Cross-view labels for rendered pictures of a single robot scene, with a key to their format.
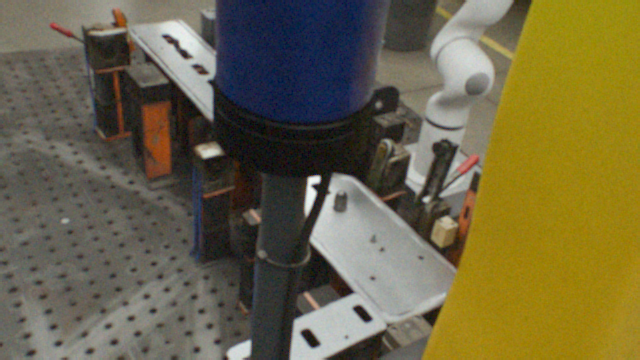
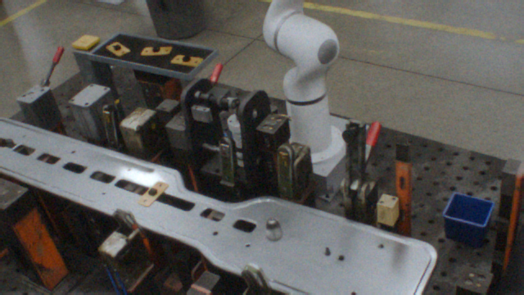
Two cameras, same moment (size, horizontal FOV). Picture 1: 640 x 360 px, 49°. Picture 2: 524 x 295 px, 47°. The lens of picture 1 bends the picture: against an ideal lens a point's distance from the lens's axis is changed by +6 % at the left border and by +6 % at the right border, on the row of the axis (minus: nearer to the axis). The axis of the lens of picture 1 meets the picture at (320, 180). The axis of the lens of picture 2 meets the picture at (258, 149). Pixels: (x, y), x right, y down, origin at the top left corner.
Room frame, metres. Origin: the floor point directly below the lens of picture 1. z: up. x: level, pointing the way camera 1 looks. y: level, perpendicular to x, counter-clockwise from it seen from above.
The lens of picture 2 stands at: (0.30, 0.15, 1.94)
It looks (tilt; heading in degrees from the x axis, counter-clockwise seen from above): 38 degrees down; 347
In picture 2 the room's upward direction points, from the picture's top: 11 degrees counter-clockwise
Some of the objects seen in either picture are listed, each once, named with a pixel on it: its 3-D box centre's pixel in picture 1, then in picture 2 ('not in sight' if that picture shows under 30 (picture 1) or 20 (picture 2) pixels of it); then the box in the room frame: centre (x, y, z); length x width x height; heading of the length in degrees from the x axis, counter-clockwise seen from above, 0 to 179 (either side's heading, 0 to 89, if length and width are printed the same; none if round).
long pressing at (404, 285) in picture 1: (258, 131); (145, 195); (1.46, 0.18, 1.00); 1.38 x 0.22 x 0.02; 39
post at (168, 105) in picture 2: not in sight; (184, 162); (1.66, 0.05, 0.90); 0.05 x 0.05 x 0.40; 39
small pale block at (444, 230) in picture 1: (429, 283); (389, 260); (1.10, -0.28, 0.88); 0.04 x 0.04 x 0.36; 39
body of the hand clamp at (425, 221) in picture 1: (419, 258); (363, 240); (1.19, -0.26, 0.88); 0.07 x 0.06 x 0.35; 129
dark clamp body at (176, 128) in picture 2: not in sight; (200, 174); (1.60, 0.02, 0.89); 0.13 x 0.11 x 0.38; 129
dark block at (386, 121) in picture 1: (376, 186); (282, 188); (1.41, -0.15, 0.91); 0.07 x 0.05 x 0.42; 129
